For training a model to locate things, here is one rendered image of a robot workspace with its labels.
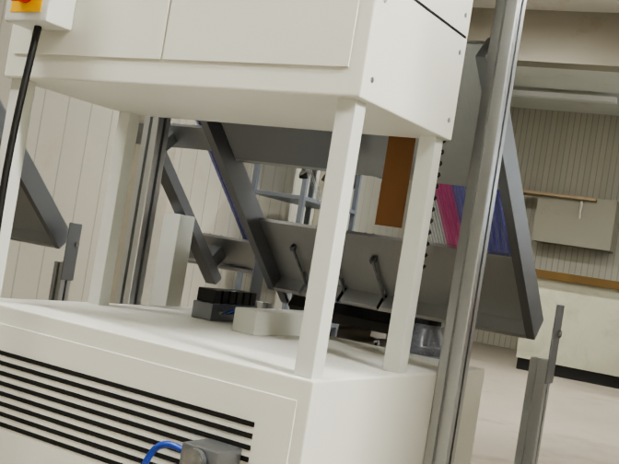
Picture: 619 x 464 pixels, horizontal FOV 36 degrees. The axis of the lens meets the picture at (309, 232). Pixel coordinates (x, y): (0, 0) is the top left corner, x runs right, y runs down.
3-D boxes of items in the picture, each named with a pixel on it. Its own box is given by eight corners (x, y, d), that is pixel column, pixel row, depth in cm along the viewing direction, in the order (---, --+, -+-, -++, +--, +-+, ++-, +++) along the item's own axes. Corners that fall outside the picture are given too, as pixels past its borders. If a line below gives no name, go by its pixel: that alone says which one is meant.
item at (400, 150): (376, 225, 159) (408, 23, 159) (405, 228, 156) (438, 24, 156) (372, 224, 158) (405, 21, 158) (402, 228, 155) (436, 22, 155)
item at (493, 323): (274, 290, 238) (288, 272, 243) (526, 339, 204) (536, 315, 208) (273, 287, 237) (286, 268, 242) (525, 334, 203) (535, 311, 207)
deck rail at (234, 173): (268, 289, 239) (280, 272, 243) (274, 290, 238) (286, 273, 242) (169, 46, 196) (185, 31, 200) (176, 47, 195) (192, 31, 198)
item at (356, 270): (278, 280, 239) (284, 272, 241) (529, 326, 205) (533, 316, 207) (256, 224, 227) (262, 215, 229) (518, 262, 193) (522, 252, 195)
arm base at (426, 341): (400, 345, 282) (405, 313, 283) (449, 355, 276) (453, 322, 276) (383, 347, 269) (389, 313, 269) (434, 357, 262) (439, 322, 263)
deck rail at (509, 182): (525, 339, 204) (534, 319, 208) (534, 340, 203) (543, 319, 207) (474, 56, 160) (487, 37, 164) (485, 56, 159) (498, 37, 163)
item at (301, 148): (227, 171, 215) (239, 157, 218) (501, 203, 181) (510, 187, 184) (177, 46, 195) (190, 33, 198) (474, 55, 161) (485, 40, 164)
